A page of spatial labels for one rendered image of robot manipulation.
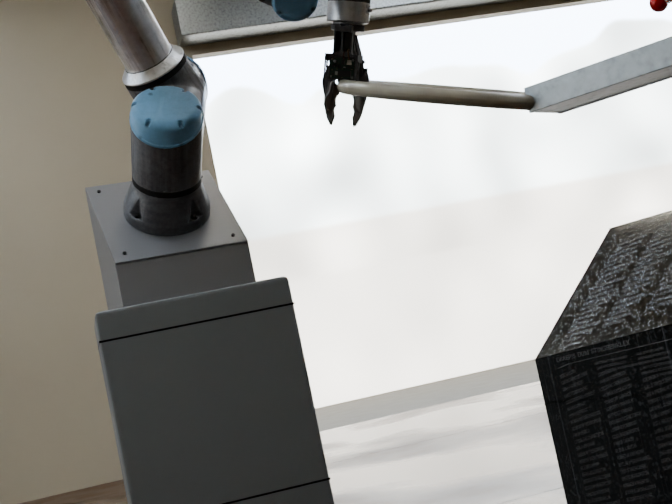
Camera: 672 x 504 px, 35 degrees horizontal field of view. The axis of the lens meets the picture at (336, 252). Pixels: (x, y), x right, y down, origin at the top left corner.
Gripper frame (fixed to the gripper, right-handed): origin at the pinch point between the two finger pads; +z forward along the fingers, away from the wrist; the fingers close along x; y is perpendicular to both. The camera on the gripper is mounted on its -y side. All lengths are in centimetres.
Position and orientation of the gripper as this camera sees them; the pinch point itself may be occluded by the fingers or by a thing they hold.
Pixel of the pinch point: (343, 119)
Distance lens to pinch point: 235.6
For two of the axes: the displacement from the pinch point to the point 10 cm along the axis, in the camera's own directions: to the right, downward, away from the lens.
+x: 9.8, 1.0, -1.9
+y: -2.0, 1.5, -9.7
